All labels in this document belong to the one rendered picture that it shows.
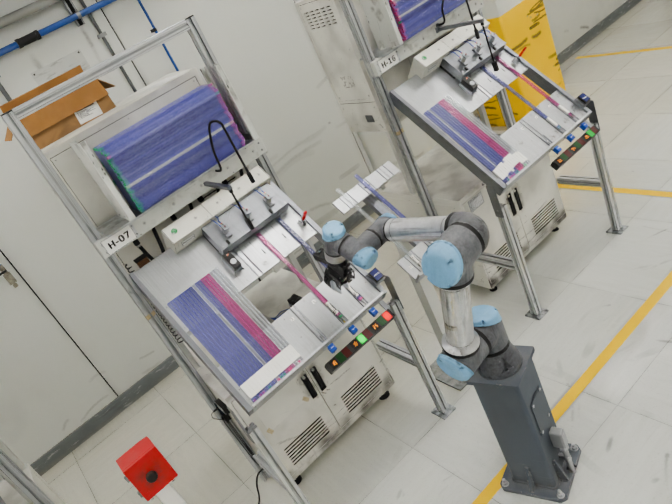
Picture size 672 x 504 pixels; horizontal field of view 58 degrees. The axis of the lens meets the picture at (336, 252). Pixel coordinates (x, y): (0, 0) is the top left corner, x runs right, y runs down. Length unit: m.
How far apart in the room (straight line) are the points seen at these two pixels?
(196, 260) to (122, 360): 1.78
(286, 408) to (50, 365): 1.79
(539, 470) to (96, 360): 2.71
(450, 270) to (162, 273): 1.24
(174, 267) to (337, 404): 0.97
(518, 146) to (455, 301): 1.38
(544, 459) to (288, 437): 1.06
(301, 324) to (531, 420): 0.88
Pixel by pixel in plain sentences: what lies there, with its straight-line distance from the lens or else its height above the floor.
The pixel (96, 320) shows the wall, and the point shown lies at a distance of 4.00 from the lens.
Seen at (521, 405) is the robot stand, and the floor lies 0.45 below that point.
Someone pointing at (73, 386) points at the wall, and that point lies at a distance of 4.10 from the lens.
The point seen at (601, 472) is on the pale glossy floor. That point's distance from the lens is 2.49.
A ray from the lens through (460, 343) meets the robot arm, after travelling 1.85.
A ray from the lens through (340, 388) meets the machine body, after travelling 2.80.
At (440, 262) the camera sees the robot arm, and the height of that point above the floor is 1.15.
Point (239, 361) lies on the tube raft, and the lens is 2.25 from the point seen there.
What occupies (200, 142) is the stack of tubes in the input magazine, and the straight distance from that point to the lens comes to 2.42.
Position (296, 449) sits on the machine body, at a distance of 2.79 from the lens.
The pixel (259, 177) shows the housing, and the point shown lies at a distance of 2.54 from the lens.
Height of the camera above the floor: 1.97
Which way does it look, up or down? 26 degrees down
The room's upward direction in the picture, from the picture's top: 27 degrees counter-clockwise
